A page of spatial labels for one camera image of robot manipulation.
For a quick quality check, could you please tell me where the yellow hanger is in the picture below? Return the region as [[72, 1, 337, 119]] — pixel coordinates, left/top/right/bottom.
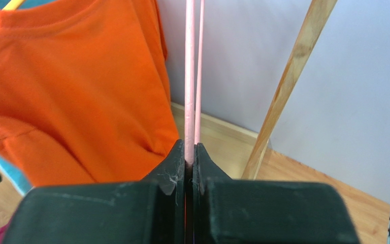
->
[[3, 0, 25, 11]]

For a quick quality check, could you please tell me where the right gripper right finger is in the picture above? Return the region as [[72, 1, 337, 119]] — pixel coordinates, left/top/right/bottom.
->
[[192, 144, 360, 243]]

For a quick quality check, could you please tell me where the pink wire hanger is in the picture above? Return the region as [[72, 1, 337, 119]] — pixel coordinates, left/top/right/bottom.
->
[[184, 1, 205, 168]]

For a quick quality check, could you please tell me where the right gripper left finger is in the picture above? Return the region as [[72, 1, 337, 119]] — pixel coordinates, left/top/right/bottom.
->
[[3, 140, 185, 243]]

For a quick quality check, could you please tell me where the wooden clothes rack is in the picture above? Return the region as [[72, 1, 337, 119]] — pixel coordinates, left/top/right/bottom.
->
[[172, 1, 390, 243]]

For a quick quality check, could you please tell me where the orange t shirt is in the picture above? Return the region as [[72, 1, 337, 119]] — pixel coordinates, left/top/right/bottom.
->
[[0, 1, 179, 187]]

